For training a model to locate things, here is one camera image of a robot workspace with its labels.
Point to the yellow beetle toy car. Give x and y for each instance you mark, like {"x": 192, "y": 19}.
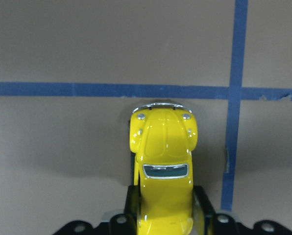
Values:
{"x": 162, "y": 137}

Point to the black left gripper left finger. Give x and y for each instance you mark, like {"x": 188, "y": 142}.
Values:
{"x": 132, "y": 209}

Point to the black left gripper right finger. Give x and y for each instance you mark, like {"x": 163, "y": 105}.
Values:
{"x": 202, "y": 211}

